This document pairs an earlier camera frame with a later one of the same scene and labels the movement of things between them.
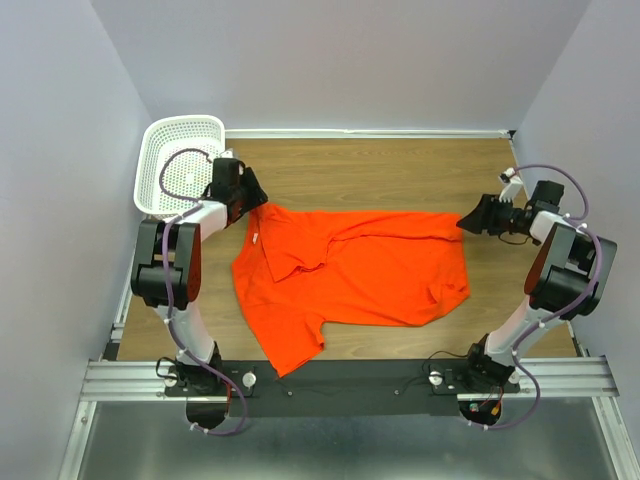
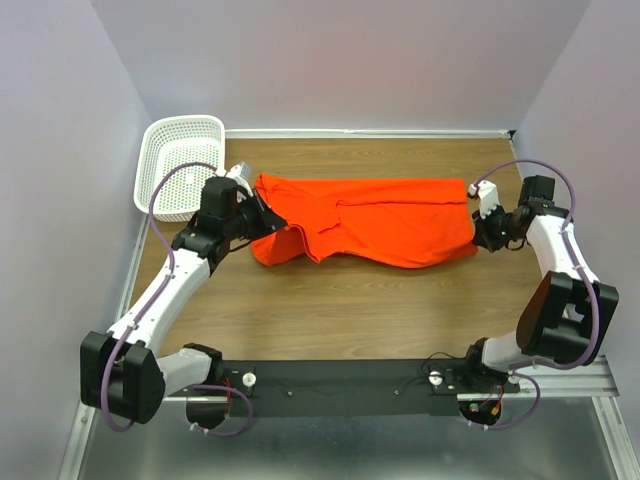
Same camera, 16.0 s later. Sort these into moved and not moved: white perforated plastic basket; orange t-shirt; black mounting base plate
Moved: orange t-shirt
Not moved: white perforated plastic basket; black mounting base plate
